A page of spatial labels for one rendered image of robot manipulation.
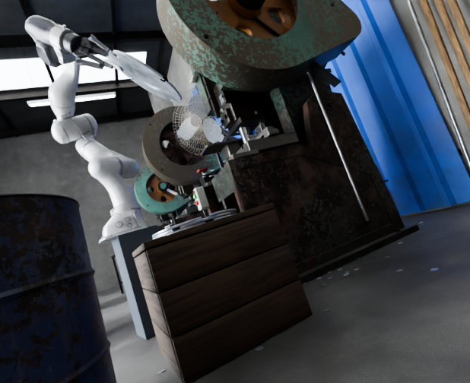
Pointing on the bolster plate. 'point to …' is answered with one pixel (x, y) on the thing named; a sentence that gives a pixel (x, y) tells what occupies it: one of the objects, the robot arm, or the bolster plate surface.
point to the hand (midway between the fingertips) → (115, 63)
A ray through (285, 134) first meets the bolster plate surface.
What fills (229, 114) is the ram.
